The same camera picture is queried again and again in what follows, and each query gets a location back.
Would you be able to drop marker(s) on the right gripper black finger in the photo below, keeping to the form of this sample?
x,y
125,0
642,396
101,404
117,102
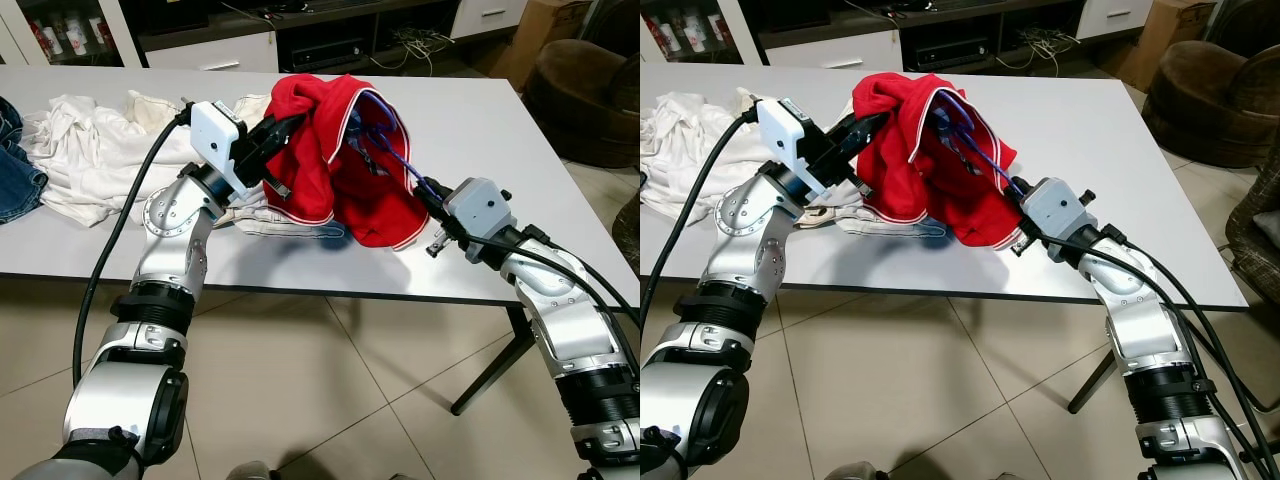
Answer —
x,y
423,203
1012,181
425,185
1010,199

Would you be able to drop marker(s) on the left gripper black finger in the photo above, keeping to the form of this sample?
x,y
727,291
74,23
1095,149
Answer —
x,y
865,126
285,126
857,181
276,181

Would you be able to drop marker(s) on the purple plastic hanger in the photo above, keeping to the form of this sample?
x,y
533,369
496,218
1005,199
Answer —
x,y
1000,172
405,165

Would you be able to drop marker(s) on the red white-trimmed jersey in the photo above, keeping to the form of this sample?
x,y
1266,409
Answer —
x,y
910,180
310,170

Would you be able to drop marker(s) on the blue denim skirt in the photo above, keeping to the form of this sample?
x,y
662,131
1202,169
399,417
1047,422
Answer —
x,y
20,170

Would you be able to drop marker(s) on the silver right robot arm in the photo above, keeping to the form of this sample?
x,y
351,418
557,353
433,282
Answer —
x,y
570,320
1140,320

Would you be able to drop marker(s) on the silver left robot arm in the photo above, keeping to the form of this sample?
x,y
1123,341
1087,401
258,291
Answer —
x,y
745,250
175,250

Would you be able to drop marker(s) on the white table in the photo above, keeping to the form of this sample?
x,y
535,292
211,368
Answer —
x,y
1100,130
480,130

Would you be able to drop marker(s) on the black av receiver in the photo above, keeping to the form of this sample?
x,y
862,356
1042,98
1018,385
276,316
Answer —
x,y
328,55
952,55

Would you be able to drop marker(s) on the wide white drawer front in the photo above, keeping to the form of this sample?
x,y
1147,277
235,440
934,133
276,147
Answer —
x,y
210,52
830,50

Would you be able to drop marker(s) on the dark tv console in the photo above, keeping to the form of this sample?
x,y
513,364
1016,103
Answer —
x,y
320,25
950,22

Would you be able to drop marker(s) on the black speaker box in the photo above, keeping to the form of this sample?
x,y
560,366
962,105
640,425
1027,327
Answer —
x,y
175,12
795,12

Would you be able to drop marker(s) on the white glass door cabinet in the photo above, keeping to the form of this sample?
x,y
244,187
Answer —
x,y
130,30
748,30

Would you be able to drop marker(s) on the black table leg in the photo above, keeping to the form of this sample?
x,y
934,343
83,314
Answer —
x,y
1092,384
495,359

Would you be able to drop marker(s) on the brown round armchair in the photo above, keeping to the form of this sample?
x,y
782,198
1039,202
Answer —
x,y
580,100
1200,100

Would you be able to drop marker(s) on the small white drawer front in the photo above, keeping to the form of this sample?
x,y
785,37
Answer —
x,y
488,18
1113,18

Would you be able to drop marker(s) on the brown wicker chair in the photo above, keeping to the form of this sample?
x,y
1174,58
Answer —
x,y
628,235
1245,280

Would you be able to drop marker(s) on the brown cardboard box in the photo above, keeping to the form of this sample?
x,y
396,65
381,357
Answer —
x,y
1160,35
540,30

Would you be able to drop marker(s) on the grey robot leg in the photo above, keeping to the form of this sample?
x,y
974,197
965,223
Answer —
x,y
252,472
852,472

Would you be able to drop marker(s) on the grey robot torso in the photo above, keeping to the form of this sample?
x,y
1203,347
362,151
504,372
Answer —
x,y
655,470
60,470

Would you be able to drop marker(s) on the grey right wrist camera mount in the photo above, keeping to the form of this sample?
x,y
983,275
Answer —
x,y
1055,210
480,210

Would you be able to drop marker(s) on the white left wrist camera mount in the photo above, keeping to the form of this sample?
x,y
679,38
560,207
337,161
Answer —
x,y
785,140
215,140

